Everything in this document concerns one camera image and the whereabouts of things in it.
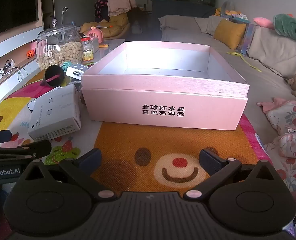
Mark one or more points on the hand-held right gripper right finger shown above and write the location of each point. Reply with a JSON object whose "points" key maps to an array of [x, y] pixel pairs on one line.
{"points": [[210, 161]]}

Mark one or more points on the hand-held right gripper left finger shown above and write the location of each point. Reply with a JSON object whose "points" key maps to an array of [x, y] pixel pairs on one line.
{"points": [[90, 160]]}

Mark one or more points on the small white carton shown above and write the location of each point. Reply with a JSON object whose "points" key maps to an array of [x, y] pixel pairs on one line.
{"points": [[55, 115]]}

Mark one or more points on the black funnel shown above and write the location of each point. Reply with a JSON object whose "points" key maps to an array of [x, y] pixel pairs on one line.
{"points": [[50, 70]]}

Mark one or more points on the pink cardboard box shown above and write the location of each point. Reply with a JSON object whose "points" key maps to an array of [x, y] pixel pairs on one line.
{"points": [[163, 97]]}

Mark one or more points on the colourful cartoon play mat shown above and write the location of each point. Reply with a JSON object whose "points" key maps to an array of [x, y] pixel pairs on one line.
{"points": [[128, 140]]}

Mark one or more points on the white power strip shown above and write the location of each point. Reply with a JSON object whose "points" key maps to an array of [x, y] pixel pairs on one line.
{"points": [[9, 63]]}

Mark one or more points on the floral blanket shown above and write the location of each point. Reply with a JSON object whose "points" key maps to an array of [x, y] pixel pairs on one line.
{"points": [[290, 130]]}

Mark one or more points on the white usb power adapter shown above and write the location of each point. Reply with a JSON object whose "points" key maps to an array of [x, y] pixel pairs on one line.
{"points": [[74, 69]]}

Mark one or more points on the teal plastic clip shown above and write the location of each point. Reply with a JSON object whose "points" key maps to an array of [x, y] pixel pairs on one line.
{"points": [[66, 64]]}

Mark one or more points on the orange pumpkin ornament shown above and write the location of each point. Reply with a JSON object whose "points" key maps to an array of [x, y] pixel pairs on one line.
{"points": [[29, 53]]}

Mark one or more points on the beige sofa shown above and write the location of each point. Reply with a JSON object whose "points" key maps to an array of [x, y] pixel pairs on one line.
{"points": [[263, 80]]}

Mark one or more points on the glass jar of peanuts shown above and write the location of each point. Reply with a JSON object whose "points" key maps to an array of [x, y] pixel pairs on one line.
{"points": [[62, 55]]}

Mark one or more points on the yellow ribbon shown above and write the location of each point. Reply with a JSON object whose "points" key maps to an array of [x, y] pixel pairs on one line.
{"points": [[243, 57]]}

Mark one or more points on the small red lid jar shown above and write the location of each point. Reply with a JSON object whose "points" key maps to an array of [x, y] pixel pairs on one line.
{"points": [[87, 51]]}

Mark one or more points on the pink cage toy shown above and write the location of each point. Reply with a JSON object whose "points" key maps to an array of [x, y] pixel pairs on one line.
{"points": [[95, 33]]}

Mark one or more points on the yellow cushion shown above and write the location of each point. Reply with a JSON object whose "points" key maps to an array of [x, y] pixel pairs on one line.
{"points": [[230, 33]]}

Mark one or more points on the holographic box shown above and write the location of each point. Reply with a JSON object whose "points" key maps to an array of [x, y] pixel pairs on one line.
{"points": [[249, 35]]}

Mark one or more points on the black television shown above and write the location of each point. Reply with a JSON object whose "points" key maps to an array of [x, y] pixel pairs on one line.
{"points": [[10, 2]]}

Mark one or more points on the yellow bean bag chair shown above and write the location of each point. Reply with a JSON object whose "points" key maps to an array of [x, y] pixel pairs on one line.
{"points": [[117, 25]]}

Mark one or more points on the white stick vacuum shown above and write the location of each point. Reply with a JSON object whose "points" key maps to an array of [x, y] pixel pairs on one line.
{"points": [[63, 12]]}

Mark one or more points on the pink plush toy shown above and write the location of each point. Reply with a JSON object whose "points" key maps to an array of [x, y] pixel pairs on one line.
{"points": [[263, 22]]}

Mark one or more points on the yellow plush toys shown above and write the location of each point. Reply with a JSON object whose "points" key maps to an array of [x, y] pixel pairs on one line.
{"points": [[229, 12]]}

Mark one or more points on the dark polka dot garment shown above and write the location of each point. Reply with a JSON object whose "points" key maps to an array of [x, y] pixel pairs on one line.
{"points": [[100, 8]]}

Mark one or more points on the green plush toy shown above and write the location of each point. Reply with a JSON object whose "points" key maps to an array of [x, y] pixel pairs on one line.
{"points": [[290, 28]]}

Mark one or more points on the pile of pink clothes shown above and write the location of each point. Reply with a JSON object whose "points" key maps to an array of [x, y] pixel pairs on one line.
{"points": [[120, 3]]}

